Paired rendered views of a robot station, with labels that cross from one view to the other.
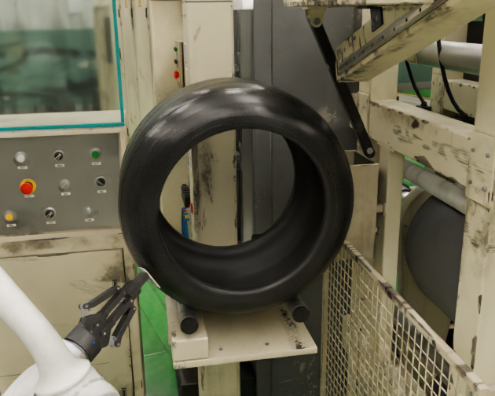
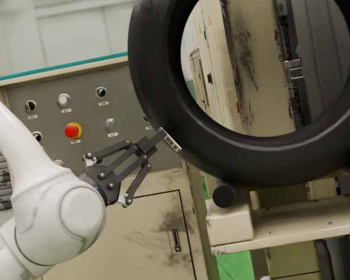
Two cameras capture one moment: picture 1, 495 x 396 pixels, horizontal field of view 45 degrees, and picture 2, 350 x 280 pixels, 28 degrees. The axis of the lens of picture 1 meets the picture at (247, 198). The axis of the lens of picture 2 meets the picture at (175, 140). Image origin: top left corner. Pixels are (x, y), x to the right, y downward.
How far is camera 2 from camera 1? 56 cm
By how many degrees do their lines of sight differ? 22
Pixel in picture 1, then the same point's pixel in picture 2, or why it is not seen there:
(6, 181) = (51, 127)
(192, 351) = (231, 230)
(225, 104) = not seen: outside the picture
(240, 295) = (279, 150)
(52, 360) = (23, 156)
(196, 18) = not seen: outside the picture
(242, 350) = (297, 231)
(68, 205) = not seen: hidden behind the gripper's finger
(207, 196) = (251, 84)
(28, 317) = (0, 116)
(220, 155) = (259, 33)
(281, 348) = (348, 223)
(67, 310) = (125, 270)
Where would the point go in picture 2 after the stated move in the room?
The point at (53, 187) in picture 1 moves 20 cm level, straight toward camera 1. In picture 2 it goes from (99, 129) to (94, 131)
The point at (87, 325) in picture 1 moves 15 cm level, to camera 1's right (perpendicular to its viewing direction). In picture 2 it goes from (90, 175) to (168, 162)
